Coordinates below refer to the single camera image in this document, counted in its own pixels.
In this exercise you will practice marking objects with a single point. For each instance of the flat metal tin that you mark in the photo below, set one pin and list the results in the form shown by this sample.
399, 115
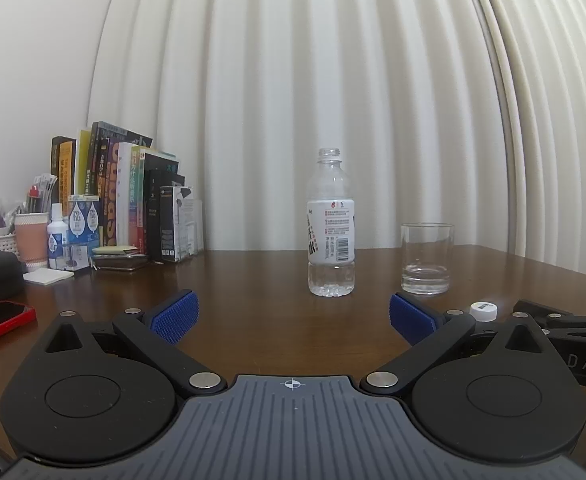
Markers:
120, 261

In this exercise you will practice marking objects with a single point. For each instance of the black cardboard box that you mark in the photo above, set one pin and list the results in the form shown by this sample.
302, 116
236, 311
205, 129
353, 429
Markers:
170, 225

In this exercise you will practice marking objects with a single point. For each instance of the white notepad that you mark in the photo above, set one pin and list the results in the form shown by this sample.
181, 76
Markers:
48, 276

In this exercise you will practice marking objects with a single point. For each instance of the white bottle cap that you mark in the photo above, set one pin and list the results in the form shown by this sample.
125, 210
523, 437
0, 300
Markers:
483, 311

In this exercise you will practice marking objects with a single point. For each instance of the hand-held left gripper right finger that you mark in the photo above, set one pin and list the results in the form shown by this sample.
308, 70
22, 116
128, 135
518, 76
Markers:
413, 317

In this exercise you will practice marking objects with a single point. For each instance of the bundle of pens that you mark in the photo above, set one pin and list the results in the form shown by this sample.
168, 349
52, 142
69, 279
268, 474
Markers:
40, 192

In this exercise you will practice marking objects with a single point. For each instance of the row of upright books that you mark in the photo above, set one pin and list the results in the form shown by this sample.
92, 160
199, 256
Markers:
123, 195

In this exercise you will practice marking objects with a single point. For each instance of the pink paper cup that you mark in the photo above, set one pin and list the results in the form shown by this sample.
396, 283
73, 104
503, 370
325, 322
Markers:
31, 242

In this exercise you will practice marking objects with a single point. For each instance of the blue and white box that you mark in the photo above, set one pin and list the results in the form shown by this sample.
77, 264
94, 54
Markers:
84, 225

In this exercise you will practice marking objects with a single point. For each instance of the small white plastic bottle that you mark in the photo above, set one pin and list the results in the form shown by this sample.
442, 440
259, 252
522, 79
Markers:
56, 242

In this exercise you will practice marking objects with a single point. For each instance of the clear plastic water bottle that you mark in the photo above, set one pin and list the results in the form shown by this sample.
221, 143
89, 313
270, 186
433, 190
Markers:
331, 230

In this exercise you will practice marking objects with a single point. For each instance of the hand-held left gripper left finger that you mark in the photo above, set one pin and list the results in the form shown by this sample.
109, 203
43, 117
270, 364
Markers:
175, 312

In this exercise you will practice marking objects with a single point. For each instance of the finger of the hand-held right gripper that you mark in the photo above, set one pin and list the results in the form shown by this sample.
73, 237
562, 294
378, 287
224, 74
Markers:
563, 321

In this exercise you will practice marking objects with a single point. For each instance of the clear drinking glass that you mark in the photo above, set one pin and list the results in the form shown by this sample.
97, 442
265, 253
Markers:
427, 260

